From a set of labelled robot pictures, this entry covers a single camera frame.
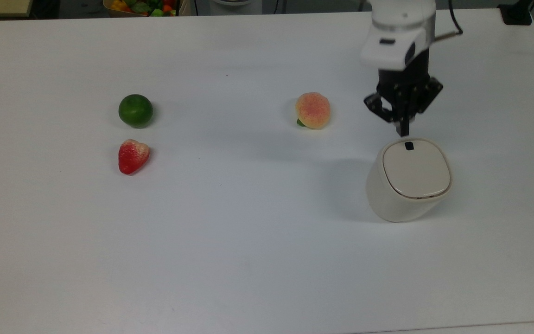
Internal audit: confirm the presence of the beige garbage bin with lid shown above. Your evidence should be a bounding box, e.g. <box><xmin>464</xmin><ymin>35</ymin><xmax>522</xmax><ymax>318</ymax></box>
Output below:
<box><xmin>366</xmin><ymin>137</ymin><xmax>454</xmax><ymax>224</ymax></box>

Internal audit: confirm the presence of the white round base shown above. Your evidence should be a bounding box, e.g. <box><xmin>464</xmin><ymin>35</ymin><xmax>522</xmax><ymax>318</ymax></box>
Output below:
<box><xmin>209</xmin><ymin>0</ymin><xmax>263</xmax><ymax>15</ymax></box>

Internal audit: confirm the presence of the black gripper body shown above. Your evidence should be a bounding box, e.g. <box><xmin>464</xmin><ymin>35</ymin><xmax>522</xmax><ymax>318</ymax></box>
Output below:
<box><xmin>363</xmin><ymin>47</ymin><xmax>444</xmax><ymax>127</ymax></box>

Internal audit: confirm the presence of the orange pink toy peach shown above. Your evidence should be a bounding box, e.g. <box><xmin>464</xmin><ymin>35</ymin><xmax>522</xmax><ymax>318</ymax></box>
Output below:
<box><xmin>294</xmin><ymin>91</ymin><xmax>332</xmax><ymax>130</ymax></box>

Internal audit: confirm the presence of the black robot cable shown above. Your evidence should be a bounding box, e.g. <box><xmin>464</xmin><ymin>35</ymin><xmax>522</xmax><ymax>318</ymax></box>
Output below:
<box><xmin>434</xmin><ymin>0</ymin><xmax>464</xmax><ymax>43</ymax></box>

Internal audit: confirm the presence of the basket of toy fruit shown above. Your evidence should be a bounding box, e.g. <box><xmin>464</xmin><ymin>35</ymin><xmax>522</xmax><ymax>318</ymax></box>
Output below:
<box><xmin>102</xmin><ymin>0</ymin><xmax>182</xmax><ymax>18</ymax></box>

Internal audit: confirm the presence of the wooden board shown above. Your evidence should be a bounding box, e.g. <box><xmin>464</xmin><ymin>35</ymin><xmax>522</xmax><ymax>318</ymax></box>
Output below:
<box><xmin>0</xmin><ymin>0</ymin><xmax>34</xmax><ymax>18</ymax></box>

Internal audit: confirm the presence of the green toy lime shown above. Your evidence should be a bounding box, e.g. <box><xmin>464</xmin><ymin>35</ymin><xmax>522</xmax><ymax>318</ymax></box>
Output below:
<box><xmin>118</xmin><ymin>94</ymin><xmax>154</xmax><ymax>129</ymax></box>

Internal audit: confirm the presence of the red toy strawberry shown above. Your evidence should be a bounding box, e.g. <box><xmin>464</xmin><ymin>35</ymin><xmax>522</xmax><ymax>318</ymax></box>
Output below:
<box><xmin>118</xmin><ymin>139</ymin><xmax>151</xmax><ymax>176</ymax></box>

